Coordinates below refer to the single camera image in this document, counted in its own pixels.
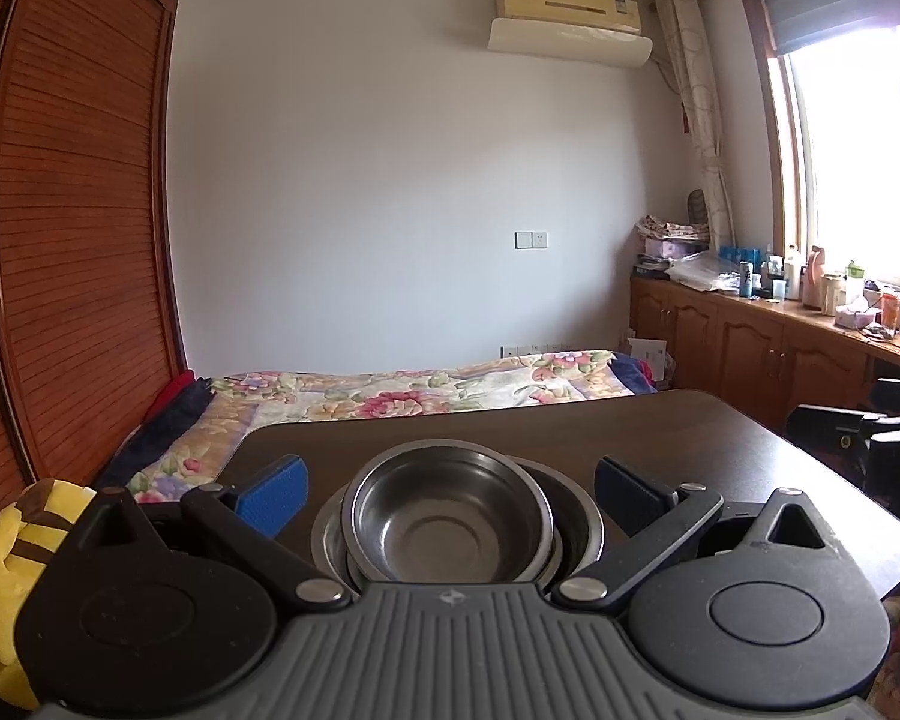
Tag patterned beige curtain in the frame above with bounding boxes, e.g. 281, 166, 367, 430
654, 0, 736, 250

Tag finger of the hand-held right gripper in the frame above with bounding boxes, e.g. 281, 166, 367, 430
786, 403, 900, 500

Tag yellow plush toy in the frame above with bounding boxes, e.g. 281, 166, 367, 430
0, 478, 98, 710

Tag floral blanket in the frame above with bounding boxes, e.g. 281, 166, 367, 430
94, 349, 657, 503

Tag large steel bowl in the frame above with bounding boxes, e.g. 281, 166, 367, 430
311, 457, 605, 593

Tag white paper bag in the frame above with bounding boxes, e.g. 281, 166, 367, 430
626, 337, 668, 376

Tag pink thermos jug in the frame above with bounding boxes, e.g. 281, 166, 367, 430
802, 245, 826, 308

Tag beige wall air conditioner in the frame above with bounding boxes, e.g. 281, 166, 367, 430
493, 0, 641, 22

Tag wooden wardrobe door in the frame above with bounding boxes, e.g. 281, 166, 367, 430
0, 0, 188, 541

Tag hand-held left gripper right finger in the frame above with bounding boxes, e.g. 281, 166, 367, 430
551, 454, 852, 610

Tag wooden cabinet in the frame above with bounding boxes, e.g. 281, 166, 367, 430
630, 274, 900, 432

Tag clear plastic bags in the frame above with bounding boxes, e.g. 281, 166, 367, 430
666, 251, 743, 292

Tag dark blue cloth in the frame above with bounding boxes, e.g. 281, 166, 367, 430
116, 379, 218, 470

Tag wooden framed window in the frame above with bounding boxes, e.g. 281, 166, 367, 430
735, 0, 900, 293

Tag white air deflector panel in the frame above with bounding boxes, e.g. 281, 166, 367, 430
487, 16, 653, 67

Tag pink box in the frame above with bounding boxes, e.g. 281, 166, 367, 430
643, 238, 710, 258

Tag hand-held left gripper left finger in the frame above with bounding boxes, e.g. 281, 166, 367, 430
67, 454, 353, 610

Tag red cloth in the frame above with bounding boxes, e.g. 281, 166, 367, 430
146, 370, 196, 421

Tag small steel bowl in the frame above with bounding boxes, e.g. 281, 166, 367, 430
343, 444, 554, 582

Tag stack of folded cloths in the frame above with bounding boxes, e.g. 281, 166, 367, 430
637, 215, 710, 241

